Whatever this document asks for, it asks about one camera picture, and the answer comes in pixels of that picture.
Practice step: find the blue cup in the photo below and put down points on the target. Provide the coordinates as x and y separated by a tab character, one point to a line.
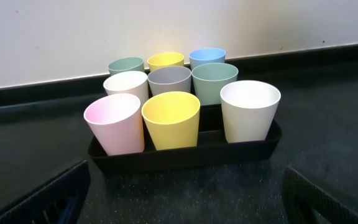
207	56

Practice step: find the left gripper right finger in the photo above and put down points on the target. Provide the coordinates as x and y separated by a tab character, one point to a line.
309	202

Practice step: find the white cup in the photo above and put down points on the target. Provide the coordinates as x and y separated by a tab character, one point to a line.
126	83
247	118

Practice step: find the pink cup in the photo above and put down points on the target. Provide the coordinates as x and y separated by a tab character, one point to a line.
118	130

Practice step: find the yellow cup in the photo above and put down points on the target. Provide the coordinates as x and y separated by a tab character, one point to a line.
172	124
165	59

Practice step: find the black tray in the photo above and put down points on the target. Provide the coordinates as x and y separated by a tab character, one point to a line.
197	157

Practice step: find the green cup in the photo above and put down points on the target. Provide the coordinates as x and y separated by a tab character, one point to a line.
126	64
211	84

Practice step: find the grey cup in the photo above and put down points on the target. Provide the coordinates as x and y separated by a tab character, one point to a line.
169	81

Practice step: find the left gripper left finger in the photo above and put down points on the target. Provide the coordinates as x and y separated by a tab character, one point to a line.
42	202

